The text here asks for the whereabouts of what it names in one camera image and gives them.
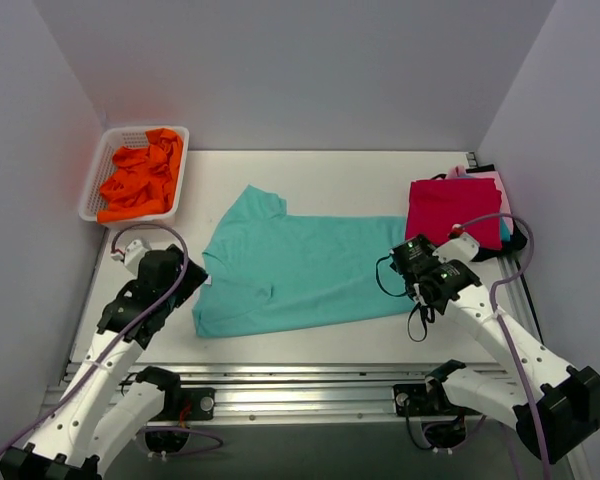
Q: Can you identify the teal t-shirt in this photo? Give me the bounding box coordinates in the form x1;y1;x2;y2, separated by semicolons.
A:
193;186;414;338
500;219;511;242

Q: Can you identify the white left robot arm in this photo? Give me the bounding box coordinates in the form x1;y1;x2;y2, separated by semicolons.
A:
0;245;207;479

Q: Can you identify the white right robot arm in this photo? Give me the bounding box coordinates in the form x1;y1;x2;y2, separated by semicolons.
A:
389;233;600;464

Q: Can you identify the magenta folded t-shirt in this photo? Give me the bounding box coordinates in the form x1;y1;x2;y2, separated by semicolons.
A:
405;178;502;246

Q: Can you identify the teal folded t-shirt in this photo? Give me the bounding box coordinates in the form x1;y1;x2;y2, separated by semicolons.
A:
500;219;511;242

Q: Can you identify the black folded t-shirt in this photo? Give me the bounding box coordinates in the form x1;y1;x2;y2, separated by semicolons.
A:
432;173;528;262

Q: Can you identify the orange t-shirt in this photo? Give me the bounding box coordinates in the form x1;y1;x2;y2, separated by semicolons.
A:
97;128;184;223

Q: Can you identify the white plastic basket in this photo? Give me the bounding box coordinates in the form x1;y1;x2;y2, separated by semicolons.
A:
78;126;189;229

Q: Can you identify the pink folded t-shirt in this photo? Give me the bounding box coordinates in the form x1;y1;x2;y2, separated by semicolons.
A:
446;165;511;213

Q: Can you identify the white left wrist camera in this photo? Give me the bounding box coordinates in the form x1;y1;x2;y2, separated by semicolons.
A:
110;238;151;269

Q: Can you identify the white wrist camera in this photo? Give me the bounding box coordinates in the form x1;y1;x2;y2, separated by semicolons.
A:
110;238;151;269
433;224;480;263

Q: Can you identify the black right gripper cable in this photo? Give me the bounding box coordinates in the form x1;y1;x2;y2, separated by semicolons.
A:
375;254;437;344

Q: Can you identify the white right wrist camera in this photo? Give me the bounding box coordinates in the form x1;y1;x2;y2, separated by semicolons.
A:
433;224;480;263

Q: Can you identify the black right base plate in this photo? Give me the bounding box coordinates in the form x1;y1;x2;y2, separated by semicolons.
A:
392;382;480;418

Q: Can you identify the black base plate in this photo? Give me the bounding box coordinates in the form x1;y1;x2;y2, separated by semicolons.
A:
151;386;216;422
392;382;480;418

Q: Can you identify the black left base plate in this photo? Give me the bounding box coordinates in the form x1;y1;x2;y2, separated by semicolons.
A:
151;386;216;422

